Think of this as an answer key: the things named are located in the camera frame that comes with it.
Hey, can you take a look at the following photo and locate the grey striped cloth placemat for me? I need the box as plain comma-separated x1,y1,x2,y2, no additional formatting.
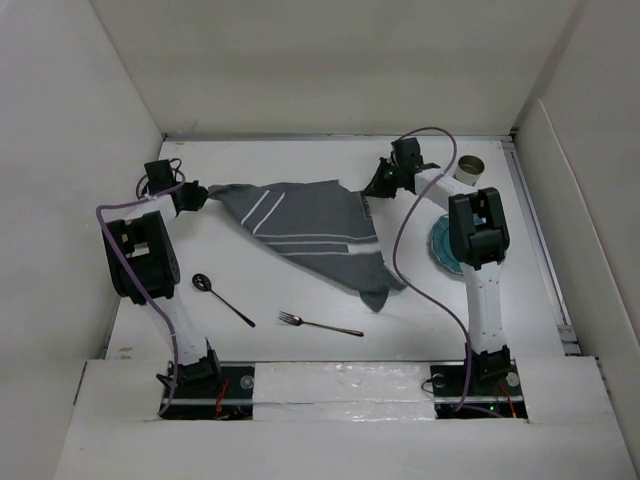
209,180,405,312

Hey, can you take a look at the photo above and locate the white brown ceramic cup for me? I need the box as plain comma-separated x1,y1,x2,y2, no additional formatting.
453,155,486,187

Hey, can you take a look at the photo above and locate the teal ceramic plate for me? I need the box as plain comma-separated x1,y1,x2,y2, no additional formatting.
428,214,464,276

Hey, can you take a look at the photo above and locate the dark metal spoon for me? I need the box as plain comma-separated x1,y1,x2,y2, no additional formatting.
192,273,256,328

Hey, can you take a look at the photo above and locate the dark metal fork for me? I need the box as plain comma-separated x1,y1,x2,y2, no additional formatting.
278,311,364,338

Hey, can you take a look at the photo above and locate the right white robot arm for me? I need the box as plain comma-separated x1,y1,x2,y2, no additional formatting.
364,137,512,400

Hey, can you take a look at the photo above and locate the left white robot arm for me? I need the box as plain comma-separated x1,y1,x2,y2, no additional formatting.
96,158,223,399

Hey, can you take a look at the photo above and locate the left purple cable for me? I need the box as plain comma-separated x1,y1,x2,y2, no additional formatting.
95,172,187,416

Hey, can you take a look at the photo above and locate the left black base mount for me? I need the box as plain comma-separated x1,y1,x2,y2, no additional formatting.
157,363,255,421

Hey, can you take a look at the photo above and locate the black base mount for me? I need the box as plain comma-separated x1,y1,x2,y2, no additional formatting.
157,363,255,421
421,363,528,420

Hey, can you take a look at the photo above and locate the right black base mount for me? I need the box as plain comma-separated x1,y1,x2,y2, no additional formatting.
421,363,528,420

